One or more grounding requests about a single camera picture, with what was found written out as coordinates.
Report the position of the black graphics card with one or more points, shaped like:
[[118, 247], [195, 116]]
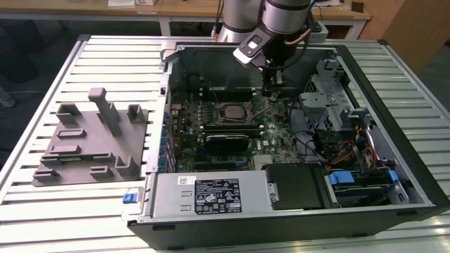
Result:
[[225, 145]]

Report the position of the blue disk carrier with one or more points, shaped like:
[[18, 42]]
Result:
[[341, 178]]

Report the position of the green motherboard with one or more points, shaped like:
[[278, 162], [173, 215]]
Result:
[[278, 137]]

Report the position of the small grey box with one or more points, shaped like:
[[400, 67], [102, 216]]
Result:
[[319, 31]]

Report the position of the white paper sheet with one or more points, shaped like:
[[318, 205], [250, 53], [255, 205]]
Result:
[[121, 2]]

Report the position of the metal locking lever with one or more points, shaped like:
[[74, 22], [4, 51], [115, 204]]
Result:
[[262, 110], [218, 98]]

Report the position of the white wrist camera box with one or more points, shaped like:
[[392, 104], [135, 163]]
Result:
[[251, 47]]

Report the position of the dark office chair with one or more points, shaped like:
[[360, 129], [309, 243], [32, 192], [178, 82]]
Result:
[[20, 52]]

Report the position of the silver CPU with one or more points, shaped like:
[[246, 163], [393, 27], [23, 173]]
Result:
[[235, 112]]

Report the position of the blue plastic clip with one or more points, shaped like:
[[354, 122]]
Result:
[[393, 176]]

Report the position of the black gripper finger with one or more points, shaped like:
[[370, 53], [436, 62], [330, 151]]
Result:
[[270, 79]]

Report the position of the small silver heatsink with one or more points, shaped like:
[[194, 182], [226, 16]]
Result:
[[263, 160]]

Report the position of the small white box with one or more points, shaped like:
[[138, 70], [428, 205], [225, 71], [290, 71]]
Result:
[[146, 1]]

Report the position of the black plastic shroud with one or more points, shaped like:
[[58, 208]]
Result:
[[295, 184]]

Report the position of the black RAM stick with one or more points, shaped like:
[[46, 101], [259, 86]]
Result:
[[230, 131], [230, 126]]

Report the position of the grey parts rack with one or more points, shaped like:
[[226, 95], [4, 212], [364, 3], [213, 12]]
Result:
[[87, 142]]

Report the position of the blue case latch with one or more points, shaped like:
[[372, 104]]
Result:
[[130, 198]]

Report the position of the CPU socket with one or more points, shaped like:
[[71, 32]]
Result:
[[222, 116]]

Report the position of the silver power supply unit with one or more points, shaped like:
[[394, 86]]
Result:
[[169, 195]]

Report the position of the silver metal drive cage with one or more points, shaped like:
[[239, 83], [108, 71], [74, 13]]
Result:
[[317, 102]]

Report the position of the RAM slot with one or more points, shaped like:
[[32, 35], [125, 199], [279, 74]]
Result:
[[229, 91], [229, 98]]

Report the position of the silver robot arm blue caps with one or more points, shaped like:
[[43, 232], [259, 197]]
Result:
[[281, 15]]

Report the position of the wooden cabinet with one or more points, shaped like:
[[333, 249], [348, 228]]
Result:
[[414, 31]]

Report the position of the wooden desk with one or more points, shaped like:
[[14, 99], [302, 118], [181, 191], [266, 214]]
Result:
[[106, 10]]

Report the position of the black open PC case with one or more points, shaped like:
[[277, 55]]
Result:
[[246, 232]]

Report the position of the small black box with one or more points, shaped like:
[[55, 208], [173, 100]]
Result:
[[357, 6]]

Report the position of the grey chair base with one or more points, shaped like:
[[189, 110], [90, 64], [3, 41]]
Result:
[[7, 98]]

